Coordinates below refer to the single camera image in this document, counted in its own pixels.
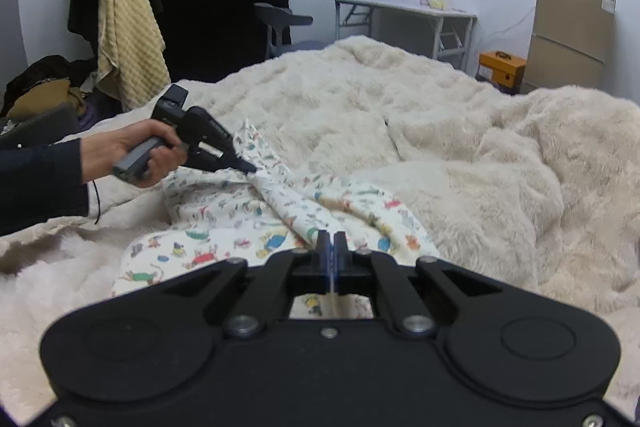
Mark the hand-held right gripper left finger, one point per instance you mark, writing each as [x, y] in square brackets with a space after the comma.
[323, 267]

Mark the yellow item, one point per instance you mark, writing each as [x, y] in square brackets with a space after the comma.
[437, 3]

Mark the white folding table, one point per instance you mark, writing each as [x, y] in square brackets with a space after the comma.
[400, 7]

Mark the person's left hand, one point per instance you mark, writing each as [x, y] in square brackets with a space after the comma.
[110, 147]

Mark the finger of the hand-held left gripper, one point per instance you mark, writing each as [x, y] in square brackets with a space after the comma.
[222, 131]
[230, 163]

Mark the dark brown garment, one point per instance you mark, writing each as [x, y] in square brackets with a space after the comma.
[45, 67]

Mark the orange box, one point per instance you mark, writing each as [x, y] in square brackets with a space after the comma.
[500, 72]

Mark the cream cartoon print pants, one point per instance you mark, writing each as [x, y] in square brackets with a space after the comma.
[225, 207]

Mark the grey chair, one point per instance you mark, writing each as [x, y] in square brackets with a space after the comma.
[280, 14]

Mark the mustard cloth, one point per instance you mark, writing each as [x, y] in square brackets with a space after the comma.
[40, 99]

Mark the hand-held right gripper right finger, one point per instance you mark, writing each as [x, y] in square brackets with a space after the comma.
[339, 267]

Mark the cream fluffy blanket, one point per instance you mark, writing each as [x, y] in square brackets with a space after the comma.
[475, 167]

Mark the yellow waffle towel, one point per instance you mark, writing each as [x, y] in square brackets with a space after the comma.
[130, 57]

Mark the person's left forearm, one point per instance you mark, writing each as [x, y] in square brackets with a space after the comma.
[40, 187]

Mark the beige fridge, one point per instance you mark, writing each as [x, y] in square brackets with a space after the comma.
[565, 22]

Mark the grey cushion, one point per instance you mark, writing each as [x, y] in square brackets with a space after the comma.
[35, 124]

